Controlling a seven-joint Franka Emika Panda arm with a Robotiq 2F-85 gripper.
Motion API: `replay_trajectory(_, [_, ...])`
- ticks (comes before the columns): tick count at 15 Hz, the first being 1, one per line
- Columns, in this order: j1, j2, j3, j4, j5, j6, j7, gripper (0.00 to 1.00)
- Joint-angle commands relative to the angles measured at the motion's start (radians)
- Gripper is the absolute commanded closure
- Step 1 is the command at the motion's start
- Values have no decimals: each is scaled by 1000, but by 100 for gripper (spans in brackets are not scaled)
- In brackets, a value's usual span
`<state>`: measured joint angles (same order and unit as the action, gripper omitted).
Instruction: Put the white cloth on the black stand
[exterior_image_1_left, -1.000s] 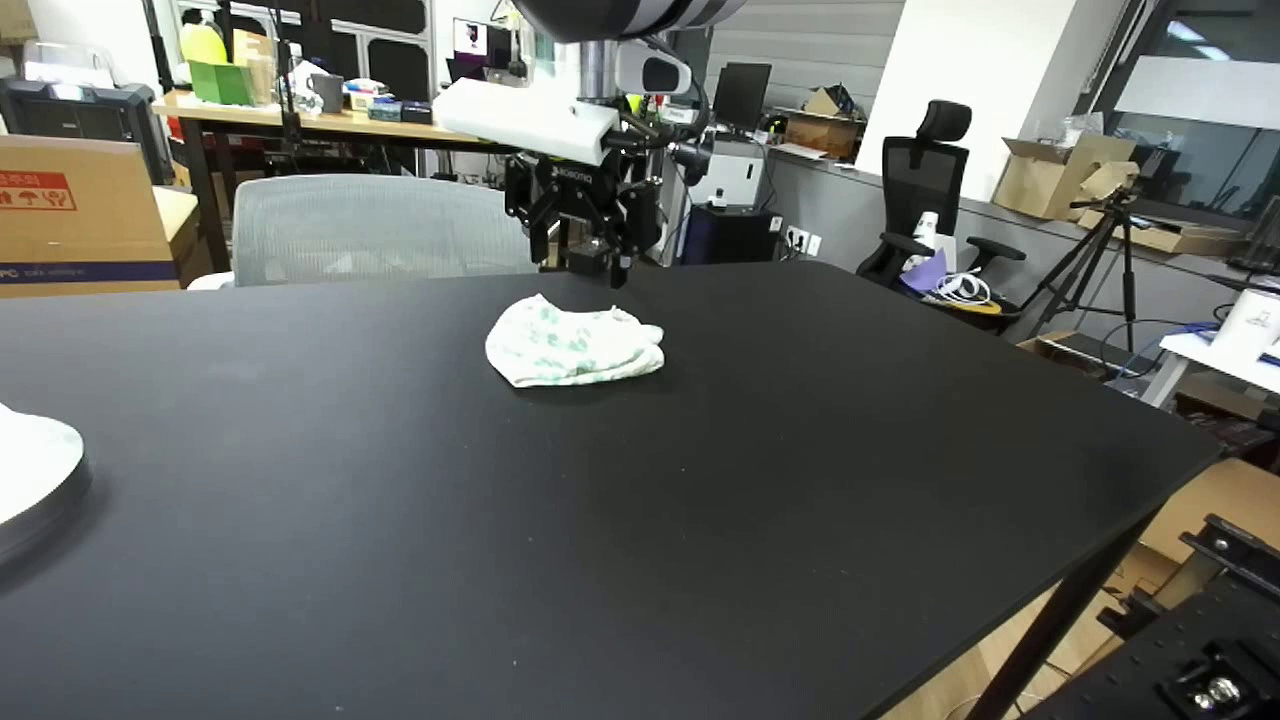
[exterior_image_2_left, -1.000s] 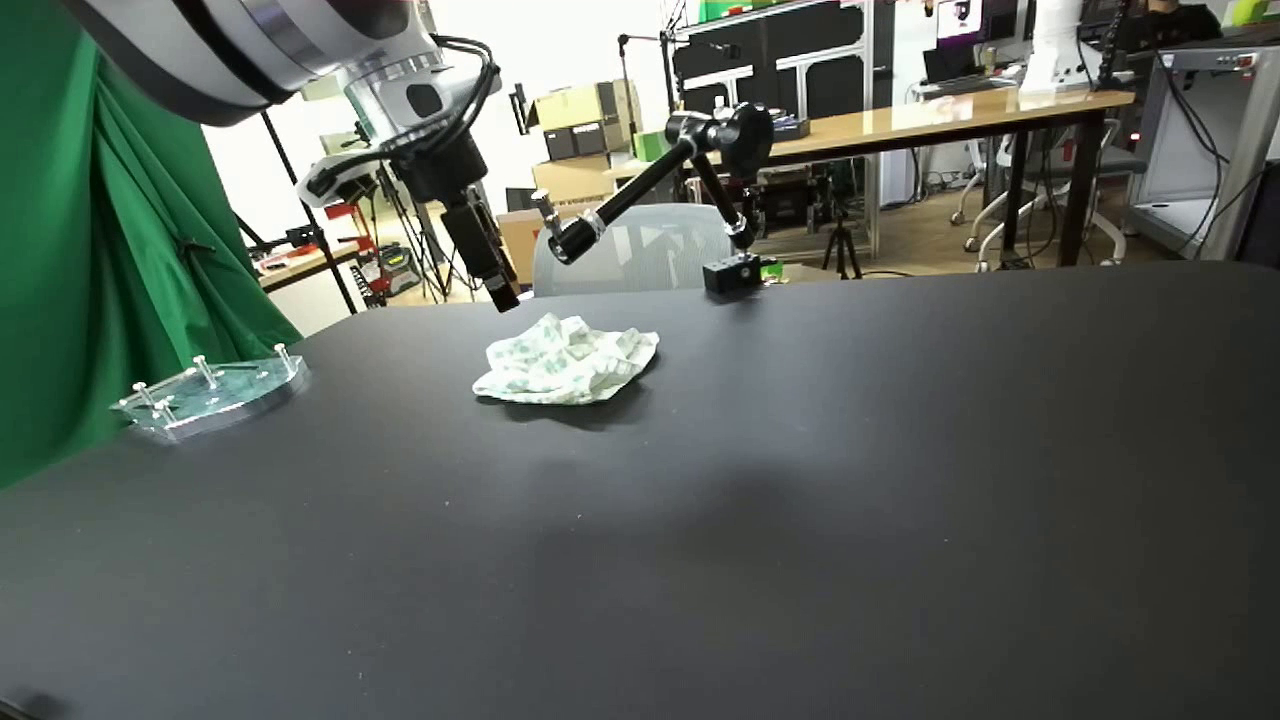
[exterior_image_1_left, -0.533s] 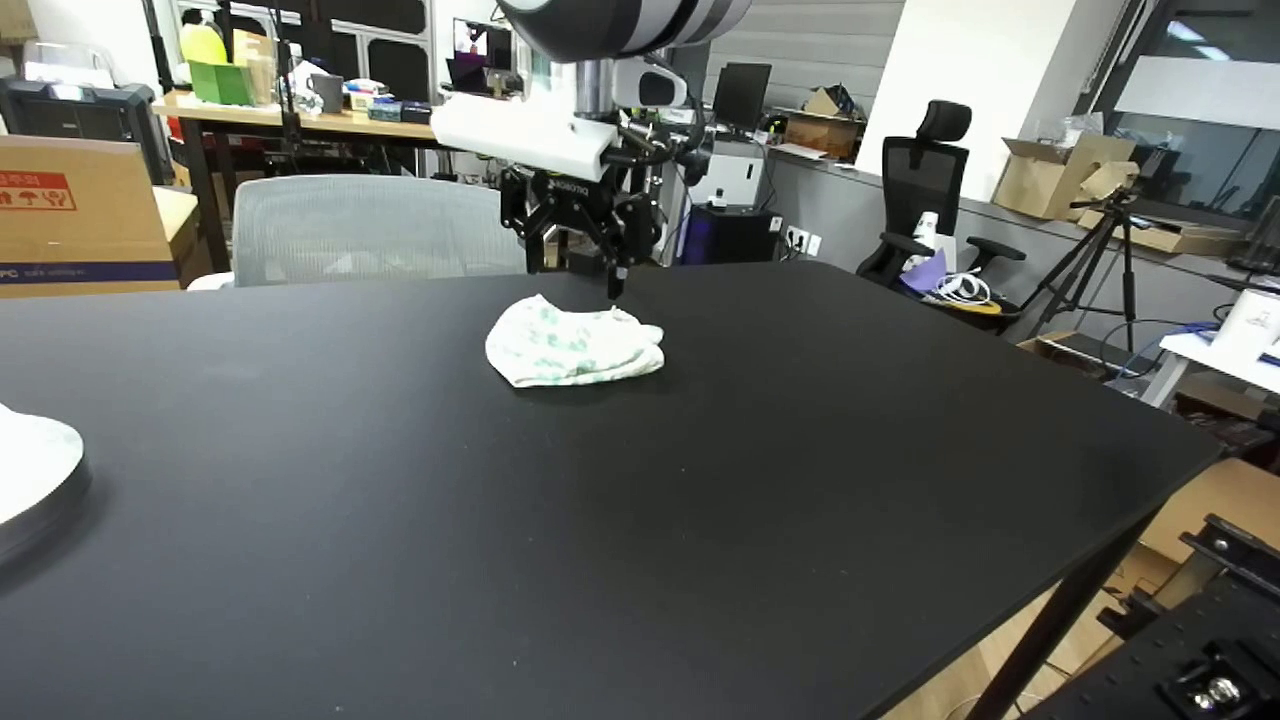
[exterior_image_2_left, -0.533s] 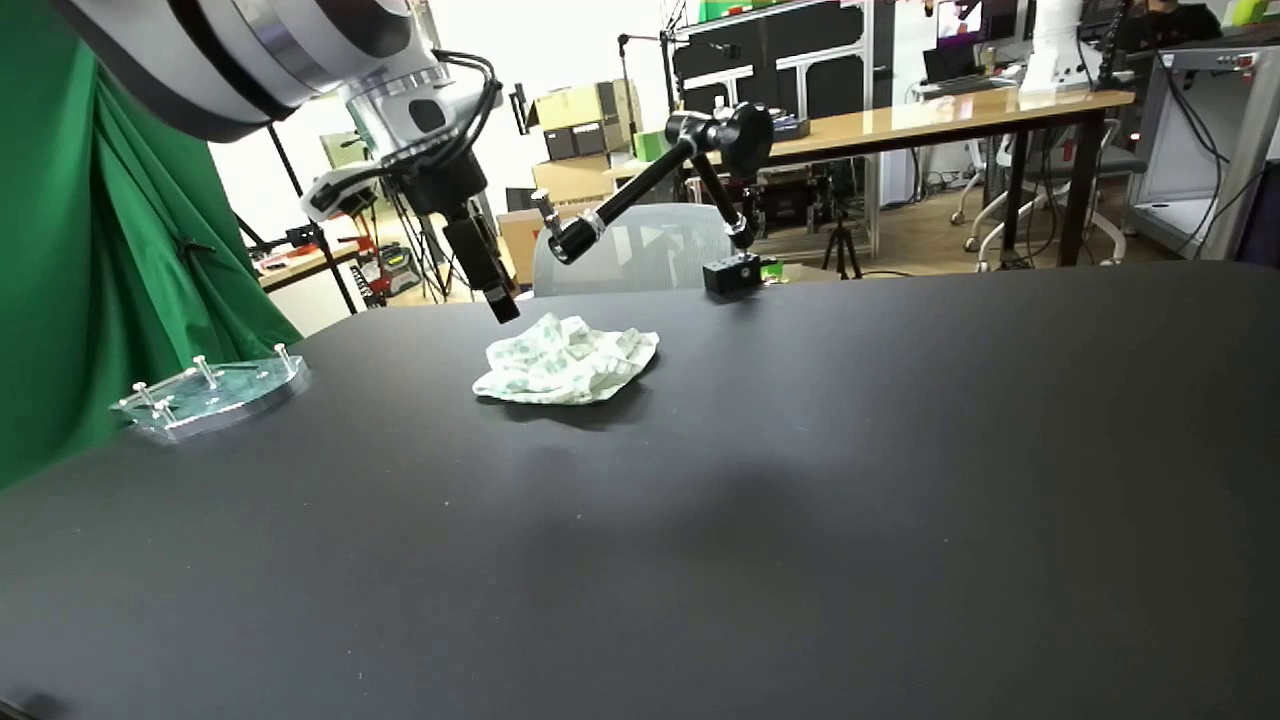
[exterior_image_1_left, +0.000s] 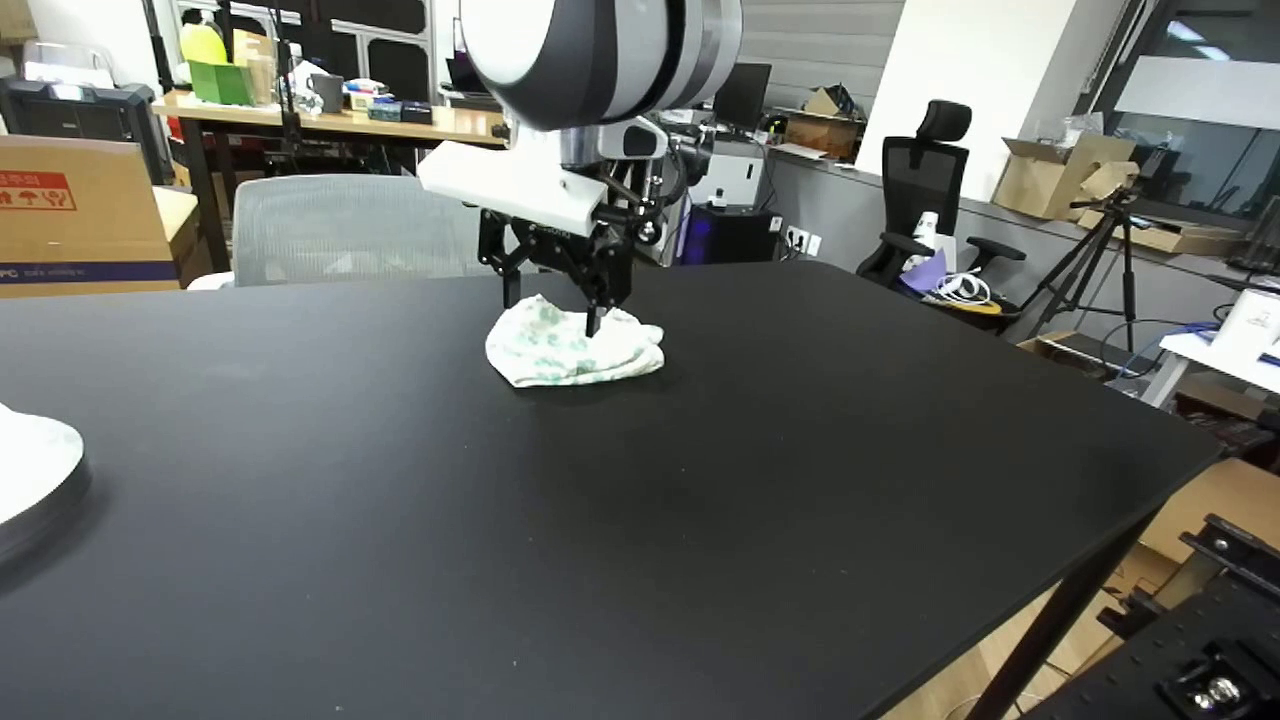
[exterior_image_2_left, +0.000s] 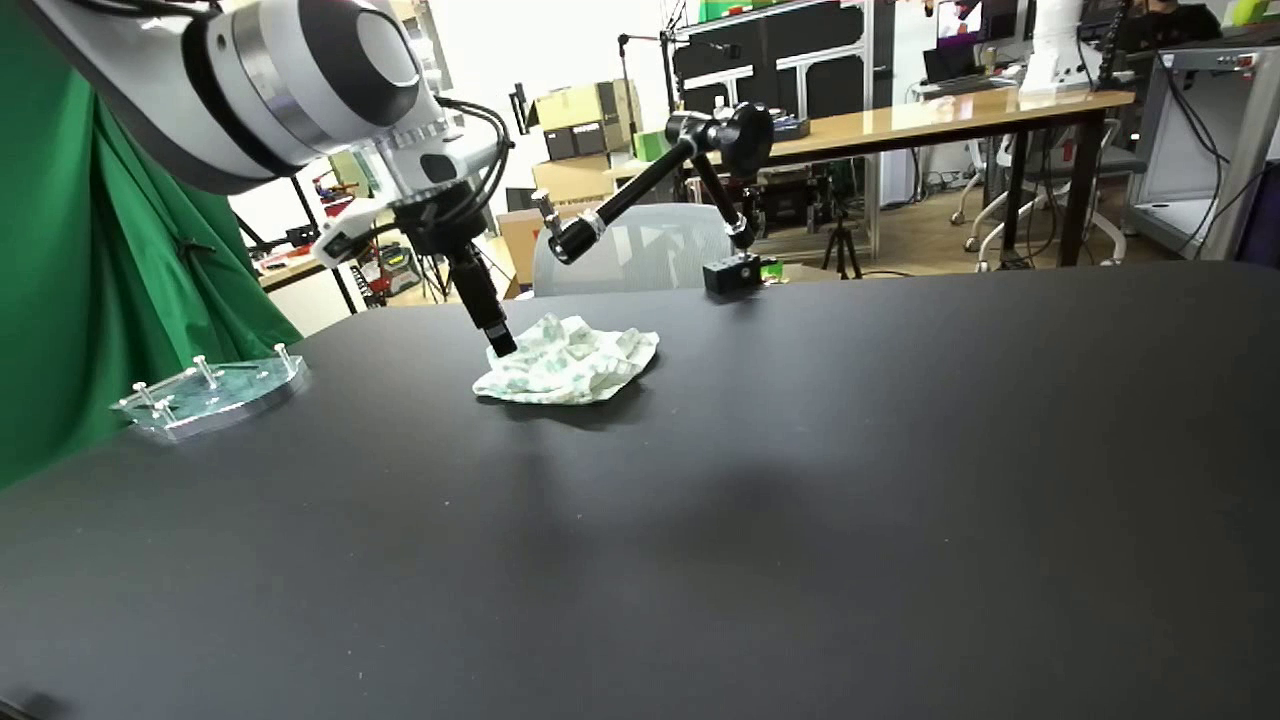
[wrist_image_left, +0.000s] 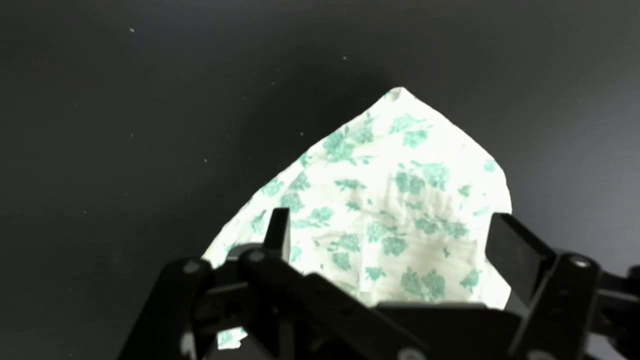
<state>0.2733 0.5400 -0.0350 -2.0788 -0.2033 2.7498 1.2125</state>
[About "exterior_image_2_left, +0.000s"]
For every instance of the wooden table with black legs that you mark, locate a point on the wooden table with black legs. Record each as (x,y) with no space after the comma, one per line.
(934,119)

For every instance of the green curtain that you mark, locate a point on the green curtain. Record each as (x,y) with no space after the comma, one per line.
(82,283)

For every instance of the cluttered low workbench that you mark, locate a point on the cluttered low workbench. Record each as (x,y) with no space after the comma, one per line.
(335,253)

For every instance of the black shelving unit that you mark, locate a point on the black shelving unit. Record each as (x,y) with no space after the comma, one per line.
(787,52)

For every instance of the grey chair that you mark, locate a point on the grey chair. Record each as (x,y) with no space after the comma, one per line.
(637,258)

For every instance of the clear acrylic plate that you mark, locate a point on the clear acrylic plate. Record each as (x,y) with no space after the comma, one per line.
(212,388)

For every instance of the white office chair base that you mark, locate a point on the white office chair base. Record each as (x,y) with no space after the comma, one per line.
(1024,220)

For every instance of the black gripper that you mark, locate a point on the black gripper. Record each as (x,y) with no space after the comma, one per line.
(443,220)

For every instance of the white metal cart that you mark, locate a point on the white metal cart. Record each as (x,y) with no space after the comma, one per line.
(1206,146)

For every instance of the white patterned cloth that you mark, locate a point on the white patterned cloth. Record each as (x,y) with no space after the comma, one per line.
(574,361)

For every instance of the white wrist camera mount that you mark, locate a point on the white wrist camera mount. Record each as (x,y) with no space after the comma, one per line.
(353,234)

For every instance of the laptop with pink screen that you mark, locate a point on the laptop with pink screen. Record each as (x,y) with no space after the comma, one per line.
(956,40)

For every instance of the cardboard boxes stack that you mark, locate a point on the cardboard boxes stack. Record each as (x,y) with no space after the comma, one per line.
(585,111)

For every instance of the small black tripod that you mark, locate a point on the small black tripod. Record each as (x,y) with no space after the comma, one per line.
(840,250)

